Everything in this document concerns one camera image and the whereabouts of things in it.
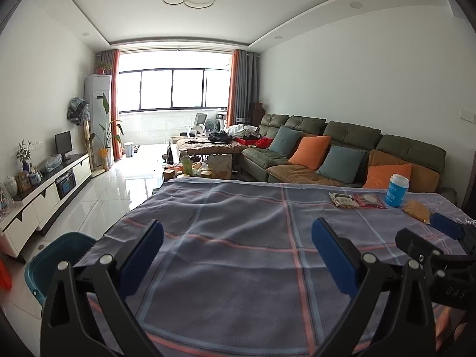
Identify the white snack packet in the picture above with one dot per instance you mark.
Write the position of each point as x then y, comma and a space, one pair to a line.
343, 200

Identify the white small trash can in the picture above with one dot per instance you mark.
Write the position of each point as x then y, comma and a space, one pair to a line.
128, 149

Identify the tall green potted plant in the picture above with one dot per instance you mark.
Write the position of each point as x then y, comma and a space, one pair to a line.
108, 133

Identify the orange cushion near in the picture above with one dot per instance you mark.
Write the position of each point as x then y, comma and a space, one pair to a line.
378, 177

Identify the orange cushion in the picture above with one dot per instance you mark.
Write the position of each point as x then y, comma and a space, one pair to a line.
311, 151
378, 177

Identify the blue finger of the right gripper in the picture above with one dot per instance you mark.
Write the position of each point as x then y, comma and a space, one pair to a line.
447, 226

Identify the red snack packet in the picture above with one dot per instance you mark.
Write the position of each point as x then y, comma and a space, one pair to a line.
368, 200

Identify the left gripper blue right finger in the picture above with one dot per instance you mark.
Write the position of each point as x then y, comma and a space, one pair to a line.
339, 255

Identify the orange grey curtain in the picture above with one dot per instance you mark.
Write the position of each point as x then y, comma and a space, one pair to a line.
244, 85
107, 62

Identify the black small monitor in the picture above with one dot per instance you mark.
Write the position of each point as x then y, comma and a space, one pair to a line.
63, 143

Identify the blue white lidded cup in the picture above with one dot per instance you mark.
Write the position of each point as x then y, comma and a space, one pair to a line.
398, 186

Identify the orange cushion far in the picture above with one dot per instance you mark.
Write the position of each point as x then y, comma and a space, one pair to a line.
311, 151

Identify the orange plastic bag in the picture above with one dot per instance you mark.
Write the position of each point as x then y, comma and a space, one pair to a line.
5, 277

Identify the large balcony window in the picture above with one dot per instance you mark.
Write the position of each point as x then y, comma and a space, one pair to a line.
172, 89

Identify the olive green sectional sofa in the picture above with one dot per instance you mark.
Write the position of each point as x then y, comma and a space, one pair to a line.
264, 165

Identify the white standing air conditioner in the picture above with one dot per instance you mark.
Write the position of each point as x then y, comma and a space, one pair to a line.
97, 87

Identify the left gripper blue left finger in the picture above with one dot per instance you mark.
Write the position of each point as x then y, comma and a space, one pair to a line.
137, 255

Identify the teal trash bin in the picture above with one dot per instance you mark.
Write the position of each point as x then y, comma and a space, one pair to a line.
39, 271

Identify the grey plaid tablecloth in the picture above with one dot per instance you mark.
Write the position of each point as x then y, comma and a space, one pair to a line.
238, 273

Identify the grey blue cushion far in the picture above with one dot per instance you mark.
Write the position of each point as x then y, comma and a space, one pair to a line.
285, 140

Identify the white TV cabinet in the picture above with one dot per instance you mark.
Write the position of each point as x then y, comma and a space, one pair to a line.
35, 210

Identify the brown paper packet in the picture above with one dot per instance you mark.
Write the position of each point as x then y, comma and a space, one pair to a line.
417, 210

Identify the cluttered coffee table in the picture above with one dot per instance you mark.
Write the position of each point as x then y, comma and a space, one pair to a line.
216, 159

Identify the orange grey left curtain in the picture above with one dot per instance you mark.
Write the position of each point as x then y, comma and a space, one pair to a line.
107, 62

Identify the grey blue cushion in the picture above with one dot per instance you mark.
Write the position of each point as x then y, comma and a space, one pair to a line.
341, 164
285, 140

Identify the orange grey right curtain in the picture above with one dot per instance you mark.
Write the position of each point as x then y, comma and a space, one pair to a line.
244, 85

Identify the blue vase plant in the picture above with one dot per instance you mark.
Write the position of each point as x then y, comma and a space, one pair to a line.
24, 155

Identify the grey blue cushion near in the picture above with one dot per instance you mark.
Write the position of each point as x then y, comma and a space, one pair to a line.
341, 164

